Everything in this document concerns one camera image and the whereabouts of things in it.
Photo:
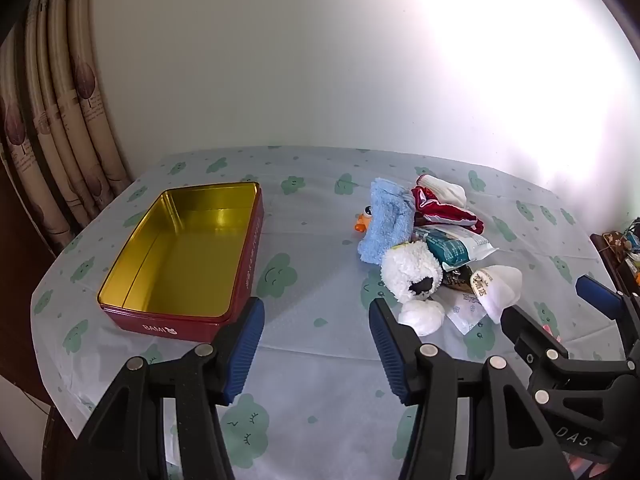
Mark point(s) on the small white packet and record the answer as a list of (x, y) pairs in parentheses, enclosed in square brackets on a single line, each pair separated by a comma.
[(465, 317)]

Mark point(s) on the wet wipe packet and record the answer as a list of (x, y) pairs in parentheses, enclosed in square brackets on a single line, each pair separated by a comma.
[(457, 250)]

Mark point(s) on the patterned curtain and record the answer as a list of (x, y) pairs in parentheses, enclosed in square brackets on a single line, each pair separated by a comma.
[(55, 110)]

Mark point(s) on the orange duck toy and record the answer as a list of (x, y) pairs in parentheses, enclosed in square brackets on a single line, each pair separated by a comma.
[(361, 222)]

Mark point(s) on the white plush toy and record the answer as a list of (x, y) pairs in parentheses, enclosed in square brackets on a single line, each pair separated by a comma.
[(410, 267)]

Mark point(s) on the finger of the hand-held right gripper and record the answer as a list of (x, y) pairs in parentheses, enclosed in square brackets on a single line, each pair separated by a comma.
[(520, 330), (597, 297)]

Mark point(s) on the blue fluffy towel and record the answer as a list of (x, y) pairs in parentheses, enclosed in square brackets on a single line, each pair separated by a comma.
[(387, 220)]

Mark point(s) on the red tin box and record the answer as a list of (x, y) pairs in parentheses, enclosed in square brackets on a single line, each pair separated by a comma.
[(175, 270)]

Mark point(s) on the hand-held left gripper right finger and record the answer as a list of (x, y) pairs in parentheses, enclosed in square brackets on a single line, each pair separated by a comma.
[(387, 350)]

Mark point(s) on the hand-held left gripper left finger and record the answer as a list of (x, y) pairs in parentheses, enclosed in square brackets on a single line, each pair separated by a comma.
[(245, 350)]

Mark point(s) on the red and white cloth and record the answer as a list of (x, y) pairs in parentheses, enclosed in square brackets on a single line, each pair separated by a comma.
[(445, 212)]

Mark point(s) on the white fluffy ball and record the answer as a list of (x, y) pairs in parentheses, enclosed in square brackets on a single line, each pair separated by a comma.
[(422, 317)]

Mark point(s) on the white knit glove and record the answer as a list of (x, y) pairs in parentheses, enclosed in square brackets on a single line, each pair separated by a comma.
[(447, 191)]

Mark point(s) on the green cloud print tablecloth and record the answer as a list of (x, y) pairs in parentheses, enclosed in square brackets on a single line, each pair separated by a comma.
[(310, 280)]

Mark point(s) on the cluttered shelf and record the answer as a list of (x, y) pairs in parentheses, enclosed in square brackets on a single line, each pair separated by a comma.
[(622, 255)]

